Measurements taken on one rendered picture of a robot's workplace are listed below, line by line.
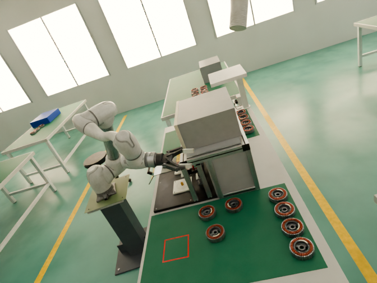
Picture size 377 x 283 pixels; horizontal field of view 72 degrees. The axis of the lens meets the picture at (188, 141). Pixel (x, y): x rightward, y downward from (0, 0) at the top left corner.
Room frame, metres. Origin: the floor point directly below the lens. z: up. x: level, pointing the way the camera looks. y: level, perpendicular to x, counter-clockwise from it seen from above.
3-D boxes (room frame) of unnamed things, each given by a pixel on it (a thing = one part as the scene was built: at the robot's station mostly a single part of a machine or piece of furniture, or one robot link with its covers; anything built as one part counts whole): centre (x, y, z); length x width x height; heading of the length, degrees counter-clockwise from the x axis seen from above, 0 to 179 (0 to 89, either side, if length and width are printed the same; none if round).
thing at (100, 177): (1.98, 0.83, 0.92); 0.18 x 0.16 x 0.22; 128
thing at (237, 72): (2.55, -0.59, 0.98); 0.37 x 0.35 x 0.46; 170
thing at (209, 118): (1.69, -0.18, 1.22); 0.44 x 0.39 x 0.20; 170
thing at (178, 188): (1.63, 0.16, 0.78); 0.15 x 0.15 x 0.01; 80
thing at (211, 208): (1.27, 0.05, 0.77); 0.11 x 0.11 x 0.04
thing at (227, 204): (1.25, -0.13, 0.77); 0.11 x 0.11 x 0.04
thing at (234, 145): (1.70, -0.18, 1.09); 0.68 x 0.44 x 0.05; 170
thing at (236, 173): (1.36, -0.20, 0.91); 0.28 x 0.03 x 0.32; 80
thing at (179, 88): (4.06, -0.47, 0.37); 1.85 x 1.10 x 0.75; 170
